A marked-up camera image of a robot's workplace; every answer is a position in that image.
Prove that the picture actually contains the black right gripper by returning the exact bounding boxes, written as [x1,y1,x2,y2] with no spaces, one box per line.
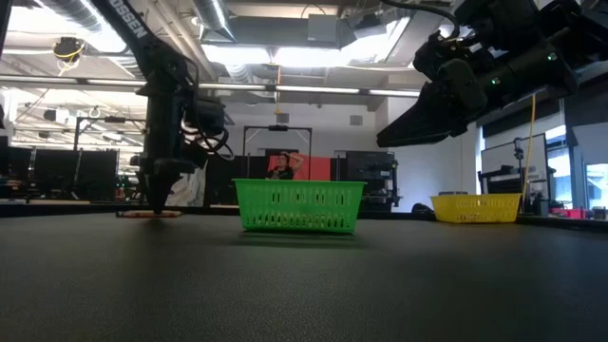
[376,28,580,148]

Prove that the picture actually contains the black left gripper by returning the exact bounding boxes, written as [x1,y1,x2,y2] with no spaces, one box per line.
[130,83,197,215]

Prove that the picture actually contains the orange crayon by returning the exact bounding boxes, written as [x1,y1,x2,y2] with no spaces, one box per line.
[116,210,182,219]

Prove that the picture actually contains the green plastic basket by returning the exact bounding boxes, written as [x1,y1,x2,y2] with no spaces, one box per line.
[232,178,366,236]

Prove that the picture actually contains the blue white patterned sheet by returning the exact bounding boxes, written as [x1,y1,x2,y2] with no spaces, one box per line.
[165,161,209,208]

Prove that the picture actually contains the black partition panel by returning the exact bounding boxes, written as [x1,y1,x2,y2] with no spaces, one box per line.
[0,146,120,200]
[203,154,267,206]

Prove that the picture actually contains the black equipment rack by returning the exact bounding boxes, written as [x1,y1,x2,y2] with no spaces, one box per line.
[344,150,400,213]

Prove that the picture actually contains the yellow plastic basket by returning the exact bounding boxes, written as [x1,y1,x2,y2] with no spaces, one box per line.
[430,193,523,224]

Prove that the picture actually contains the long ceiling light strip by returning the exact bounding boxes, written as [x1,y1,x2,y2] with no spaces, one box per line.
[0,74,424,100]

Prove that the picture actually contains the orange board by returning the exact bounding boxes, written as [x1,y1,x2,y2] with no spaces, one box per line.
[266,154,333,181]

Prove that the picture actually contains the person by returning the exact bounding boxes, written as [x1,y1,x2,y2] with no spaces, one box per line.
[265,150,305,181]

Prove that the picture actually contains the red box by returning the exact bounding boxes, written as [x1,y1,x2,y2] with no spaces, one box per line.
[550,206,588,219]

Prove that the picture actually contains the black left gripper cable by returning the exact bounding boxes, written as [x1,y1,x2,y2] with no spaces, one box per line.
[180,59,236,162]

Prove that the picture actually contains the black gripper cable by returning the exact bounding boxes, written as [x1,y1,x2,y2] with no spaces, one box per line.
[180,59,236,162]
[379,0,461,40]

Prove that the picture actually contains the black gantry frame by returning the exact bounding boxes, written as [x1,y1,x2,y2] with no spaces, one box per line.
[241,124,314,181]
[73,116,148,200]

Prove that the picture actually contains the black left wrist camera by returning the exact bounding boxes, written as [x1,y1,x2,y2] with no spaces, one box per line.
[195,97,227,137]

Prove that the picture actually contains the yellow hanging cable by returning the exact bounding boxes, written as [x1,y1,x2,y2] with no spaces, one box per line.
[522,93,537,199]

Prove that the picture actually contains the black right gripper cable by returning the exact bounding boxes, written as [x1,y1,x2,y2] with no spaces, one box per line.
[379,0,461,40]

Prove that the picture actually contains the silver ventilation duct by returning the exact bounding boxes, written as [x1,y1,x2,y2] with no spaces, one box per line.
[189,0,238,44]

